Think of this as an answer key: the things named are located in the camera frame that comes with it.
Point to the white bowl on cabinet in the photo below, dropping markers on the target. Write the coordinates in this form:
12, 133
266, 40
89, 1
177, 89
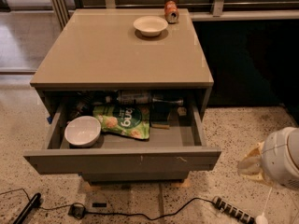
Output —
150, 26

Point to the dark box in drawer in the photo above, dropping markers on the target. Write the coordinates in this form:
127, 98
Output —
159, 115

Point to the black power strip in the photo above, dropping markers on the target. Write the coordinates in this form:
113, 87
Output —
232, 210

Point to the grey drawer cabinet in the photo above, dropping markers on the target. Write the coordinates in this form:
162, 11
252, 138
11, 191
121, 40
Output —
100, 50

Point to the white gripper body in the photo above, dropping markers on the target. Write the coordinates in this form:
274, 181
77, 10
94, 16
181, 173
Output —
275, 159

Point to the yellow foam padded gripper finger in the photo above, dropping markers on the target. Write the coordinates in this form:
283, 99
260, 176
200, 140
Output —
251, 165

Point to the green snack bag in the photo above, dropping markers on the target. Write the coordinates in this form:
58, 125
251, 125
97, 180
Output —
126, 120

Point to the grey top drawer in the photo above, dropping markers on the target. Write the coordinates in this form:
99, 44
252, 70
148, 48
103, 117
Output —
180, 148

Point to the white bowl in drawer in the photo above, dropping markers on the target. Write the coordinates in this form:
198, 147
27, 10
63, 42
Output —
83, 131

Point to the black bar on floor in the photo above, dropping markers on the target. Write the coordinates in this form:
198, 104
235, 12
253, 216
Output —
34, 202

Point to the plastic bottle in drawer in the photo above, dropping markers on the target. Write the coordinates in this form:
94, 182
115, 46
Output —
140, 97

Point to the black power adapter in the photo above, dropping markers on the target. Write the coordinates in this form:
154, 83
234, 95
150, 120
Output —
77, 210

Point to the orange soda can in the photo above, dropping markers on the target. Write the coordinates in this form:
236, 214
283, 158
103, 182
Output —
171, 12

